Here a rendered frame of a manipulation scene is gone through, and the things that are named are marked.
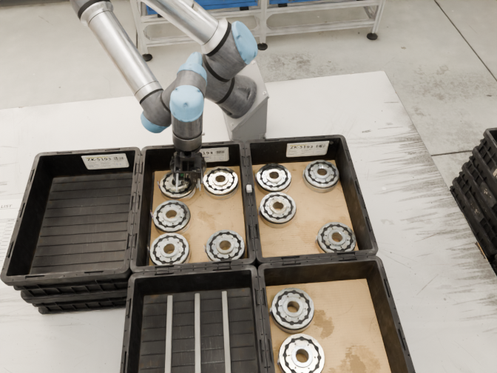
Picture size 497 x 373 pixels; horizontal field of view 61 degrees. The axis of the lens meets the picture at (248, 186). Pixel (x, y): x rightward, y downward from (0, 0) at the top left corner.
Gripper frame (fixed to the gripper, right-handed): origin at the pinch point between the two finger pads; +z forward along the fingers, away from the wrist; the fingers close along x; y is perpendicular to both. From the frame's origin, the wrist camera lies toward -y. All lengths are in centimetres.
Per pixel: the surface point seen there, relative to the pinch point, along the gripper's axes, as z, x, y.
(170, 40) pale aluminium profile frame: 72, -14, -179
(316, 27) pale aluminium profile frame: 62, 88, -186
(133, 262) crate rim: -6.3, -12.8, 28.6
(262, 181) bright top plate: -3.0, 21.6, 1.8
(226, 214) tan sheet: 1.2, 10.8, 10.3
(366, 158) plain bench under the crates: 9, 63, -18
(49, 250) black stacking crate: 6.4, -37.2, 17.9
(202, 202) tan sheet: 1.9, 3.9, 5.7
